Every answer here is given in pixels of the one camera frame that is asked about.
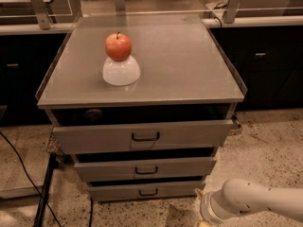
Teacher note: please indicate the grey support bracket right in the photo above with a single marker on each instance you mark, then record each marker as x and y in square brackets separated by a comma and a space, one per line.
[231, 9]

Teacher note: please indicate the white upturned bowl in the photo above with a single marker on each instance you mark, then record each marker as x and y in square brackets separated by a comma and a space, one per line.
[121, 73]

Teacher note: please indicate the grey top drawer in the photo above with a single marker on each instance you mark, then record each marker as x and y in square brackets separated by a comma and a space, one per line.
[136, 137]

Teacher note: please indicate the grey metal drawer cabinet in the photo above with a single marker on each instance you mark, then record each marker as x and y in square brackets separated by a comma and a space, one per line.
[184, 77]

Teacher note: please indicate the red apple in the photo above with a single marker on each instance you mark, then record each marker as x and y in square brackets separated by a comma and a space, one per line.
[118, 46]

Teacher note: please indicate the grey bottom drawer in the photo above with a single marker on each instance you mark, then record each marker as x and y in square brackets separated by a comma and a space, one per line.
[145, 191]

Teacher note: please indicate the grey drawer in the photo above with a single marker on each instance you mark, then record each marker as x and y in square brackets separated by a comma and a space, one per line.
[145, 191]
[136, 137]
[145, 169]

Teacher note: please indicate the grey middle drawer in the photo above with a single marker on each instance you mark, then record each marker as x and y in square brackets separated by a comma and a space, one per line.
[145, 169]

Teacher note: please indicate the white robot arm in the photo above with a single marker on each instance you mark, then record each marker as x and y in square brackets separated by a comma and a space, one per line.
[239, 198]

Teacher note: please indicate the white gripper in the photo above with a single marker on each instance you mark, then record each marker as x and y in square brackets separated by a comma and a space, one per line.
[204, 206]

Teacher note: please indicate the grey support bracket left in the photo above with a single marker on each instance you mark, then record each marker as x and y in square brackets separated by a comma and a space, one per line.
[41, 14]

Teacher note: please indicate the black floor rail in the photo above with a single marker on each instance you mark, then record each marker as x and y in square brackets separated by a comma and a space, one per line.
[52, 164]

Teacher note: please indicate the dark counter cabinets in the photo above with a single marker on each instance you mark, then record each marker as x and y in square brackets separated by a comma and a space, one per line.
[268, 58]

